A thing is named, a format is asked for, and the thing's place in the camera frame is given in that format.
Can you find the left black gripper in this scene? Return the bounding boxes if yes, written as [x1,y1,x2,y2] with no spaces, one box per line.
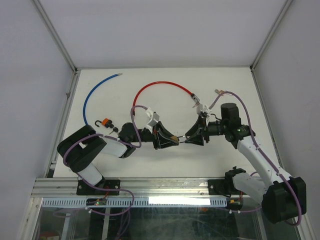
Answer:
[130,122,179,150]

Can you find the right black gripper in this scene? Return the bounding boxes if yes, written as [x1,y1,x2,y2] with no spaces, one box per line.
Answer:
[184,114,228,146]

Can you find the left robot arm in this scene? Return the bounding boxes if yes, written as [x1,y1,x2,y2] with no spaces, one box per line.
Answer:
[57,121,180,195]

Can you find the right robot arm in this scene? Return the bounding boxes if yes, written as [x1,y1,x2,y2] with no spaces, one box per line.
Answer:
[185,103,307,224]

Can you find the small brass padlock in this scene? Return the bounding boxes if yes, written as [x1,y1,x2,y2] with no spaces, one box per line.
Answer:
[214,89,232,96]

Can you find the black head keys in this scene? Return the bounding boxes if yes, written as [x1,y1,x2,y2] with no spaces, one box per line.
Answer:
[109,127,119,135]

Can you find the orange black padlock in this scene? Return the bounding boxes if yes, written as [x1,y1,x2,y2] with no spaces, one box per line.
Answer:
[94,118,114,129]

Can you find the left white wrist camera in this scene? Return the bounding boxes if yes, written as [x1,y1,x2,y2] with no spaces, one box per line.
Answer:
[145,108,160,132]

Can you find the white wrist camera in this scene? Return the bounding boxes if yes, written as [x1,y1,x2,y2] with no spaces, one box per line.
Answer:
[196,104,212,119]
[145,108,160,132]

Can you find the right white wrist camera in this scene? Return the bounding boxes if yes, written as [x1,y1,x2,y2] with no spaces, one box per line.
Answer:
[196,104,212,119]

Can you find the red cable lock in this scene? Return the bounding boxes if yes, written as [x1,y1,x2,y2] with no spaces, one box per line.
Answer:
[135,80,202,121]

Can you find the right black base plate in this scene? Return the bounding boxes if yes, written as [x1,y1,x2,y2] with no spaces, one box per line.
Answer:
[207,179,231,197]

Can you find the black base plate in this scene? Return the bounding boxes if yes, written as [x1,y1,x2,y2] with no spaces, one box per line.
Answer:
[207,179,231,197]
[76,178,121,197]

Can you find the white slotted cable duct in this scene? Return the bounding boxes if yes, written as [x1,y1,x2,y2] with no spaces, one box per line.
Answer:
[42,196,227,208]

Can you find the blue cable lock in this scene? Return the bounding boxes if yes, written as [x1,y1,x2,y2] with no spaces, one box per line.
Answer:
[81,72,123,125]

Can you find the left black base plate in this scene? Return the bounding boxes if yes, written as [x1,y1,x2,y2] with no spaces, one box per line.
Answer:
[76,178,121,197]

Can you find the aluminium mounting rail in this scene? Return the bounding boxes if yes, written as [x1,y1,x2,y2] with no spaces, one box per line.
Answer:
[31,177,224,198]

